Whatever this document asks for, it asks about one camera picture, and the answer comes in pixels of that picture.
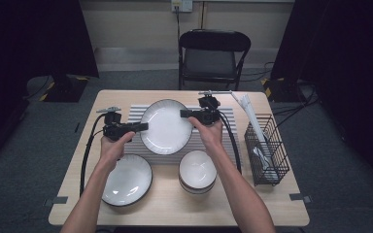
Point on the person's left hand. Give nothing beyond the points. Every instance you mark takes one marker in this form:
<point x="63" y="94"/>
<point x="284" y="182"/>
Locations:
<point x="111" y="153"/>

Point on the grey tape strip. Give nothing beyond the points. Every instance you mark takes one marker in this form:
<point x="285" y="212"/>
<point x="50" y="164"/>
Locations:
<point x="58" y="200"/>
<point x="299" y="196"/>

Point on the black folding chair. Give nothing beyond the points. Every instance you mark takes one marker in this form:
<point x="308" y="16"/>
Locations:
<point x="210" y="61"/>

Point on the black stand base striped tape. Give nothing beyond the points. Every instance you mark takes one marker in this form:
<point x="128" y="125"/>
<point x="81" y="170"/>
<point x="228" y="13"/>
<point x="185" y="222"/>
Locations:
<point x="281" y="90"/>
<point x="64" y="90"/>

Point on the grey striped placemat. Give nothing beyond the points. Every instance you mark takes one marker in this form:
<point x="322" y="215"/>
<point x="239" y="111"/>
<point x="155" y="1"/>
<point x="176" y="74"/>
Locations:
<point x="230" y="155"/>

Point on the small black floor strip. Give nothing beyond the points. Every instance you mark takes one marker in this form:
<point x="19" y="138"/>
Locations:
<point x="76" y="127"/>

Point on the white plate black rim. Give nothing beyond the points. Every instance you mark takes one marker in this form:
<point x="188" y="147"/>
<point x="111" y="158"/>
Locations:
<point x="132" y="181"/>
<point x="166" y="129"/>

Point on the white wall socket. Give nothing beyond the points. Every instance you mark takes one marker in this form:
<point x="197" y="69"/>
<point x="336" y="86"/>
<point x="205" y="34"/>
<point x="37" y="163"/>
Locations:
<point x="182" y="5"/>

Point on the person's right hand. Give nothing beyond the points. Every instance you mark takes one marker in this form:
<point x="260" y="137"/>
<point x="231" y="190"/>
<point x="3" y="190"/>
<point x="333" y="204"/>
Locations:
<point x="211" y="136"/>

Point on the bundle of white chopsticks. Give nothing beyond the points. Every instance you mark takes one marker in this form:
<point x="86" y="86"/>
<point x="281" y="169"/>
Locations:
<point x="251" y="116"/>

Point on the black curtain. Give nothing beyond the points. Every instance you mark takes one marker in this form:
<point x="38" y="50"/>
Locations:
<point x="346" y="64"/>
<point x="29" y="39"/>

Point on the thin vertical wall conduit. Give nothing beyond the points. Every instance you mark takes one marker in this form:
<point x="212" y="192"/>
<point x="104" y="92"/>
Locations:
<point x="202" y="16"/>

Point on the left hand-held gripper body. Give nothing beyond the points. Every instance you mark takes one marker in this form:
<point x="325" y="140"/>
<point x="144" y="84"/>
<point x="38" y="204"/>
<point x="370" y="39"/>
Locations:
<point x="113" y="129"/>

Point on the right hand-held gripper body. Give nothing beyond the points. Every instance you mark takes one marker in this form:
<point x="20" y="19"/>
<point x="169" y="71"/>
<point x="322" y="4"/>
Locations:
<point x="209" y="113"/>

